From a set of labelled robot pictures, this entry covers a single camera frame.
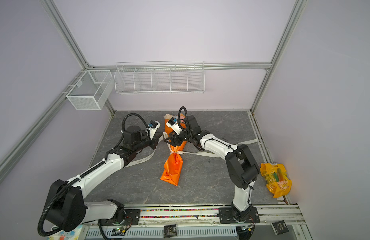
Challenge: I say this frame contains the white ribbon strip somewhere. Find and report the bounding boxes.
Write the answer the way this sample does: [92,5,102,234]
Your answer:
[124,131,259,169]

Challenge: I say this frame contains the cream fake rose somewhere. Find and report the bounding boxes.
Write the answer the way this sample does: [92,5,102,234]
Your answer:
[163,114,175,120]

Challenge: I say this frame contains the orange wrapping paper sheet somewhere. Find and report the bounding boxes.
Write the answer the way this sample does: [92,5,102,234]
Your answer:
[160,120,187,186]

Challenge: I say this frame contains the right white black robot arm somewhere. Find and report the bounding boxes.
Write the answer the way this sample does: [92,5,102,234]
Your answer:
[164,116,260,222]

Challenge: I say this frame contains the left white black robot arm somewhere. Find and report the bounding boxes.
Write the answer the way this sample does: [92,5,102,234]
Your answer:
[37,121,162,237]

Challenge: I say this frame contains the black square card middle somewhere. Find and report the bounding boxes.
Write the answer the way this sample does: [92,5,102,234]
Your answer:
[163,224,178,239]

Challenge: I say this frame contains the black square card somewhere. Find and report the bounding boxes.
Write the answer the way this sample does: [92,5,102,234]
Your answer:
[163,224,178,239]
[271,220,290,236]

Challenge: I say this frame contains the yellow snack bag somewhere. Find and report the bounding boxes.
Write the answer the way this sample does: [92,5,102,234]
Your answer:
[260,163,292,198]

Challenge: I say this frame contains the tissue pack with elephant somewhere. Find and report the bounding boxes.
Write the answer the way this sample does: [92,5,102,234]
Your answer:
[46,225,89,240]

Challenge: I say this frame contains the black square card right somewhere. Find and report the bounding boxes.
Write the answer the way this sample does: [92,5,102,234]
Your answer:
[271,220,290,236]

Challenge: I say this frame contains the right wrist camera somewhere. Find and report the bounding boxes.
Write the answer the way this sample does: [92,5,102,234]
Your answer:
[166,117,183,135]

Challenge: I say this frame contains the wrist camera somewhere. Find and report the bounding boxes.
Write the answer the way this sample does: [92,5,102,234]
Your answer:
[147,121,160,140]
[166,117,183,135]

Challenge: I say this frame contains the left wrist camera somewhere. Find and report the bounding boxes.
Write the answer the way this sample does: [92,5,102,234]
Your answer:
[147,121,160,140]

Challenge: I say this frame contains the long white wire rack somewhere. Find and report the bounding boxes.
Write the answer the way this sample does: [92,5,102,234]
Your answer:
[114,61,206,94]

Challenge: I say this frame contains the small white wire basket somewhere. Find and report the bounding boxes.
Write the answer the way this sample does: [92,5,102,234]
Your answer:
[67,70,115,111]

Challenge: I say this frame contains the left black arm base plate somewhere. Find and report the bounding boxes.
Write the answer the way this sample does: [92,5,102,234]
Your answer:
[100,209,141,226]

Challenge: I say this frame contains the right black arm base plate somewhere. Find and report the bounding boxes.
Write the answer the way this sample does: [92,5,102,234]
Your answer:
[217,206,260,224]

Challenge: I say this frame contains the white slotted cable duct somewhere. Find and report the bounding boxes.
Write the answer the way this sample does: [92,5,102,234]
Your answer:
[85,226,238,240]

